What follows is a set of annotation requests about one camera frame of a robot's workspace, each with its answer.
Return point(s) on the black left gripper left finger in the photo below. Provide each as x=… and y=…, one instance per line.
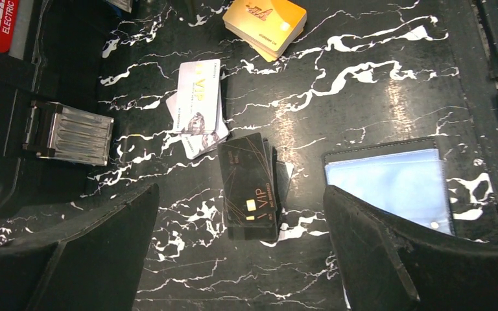
x=91, y=262

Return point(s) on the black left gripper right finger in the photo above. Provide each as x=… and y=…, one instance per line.
x=389, y=263

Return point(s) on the orange object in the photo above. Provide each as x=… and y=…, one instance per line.
x=269, y=27

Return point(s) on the white card on table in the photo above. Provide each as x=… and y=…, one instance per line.
x=196, y=107

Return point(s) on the black toolbox with red handle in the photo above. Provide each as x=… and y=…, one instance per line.
x=51, y=131

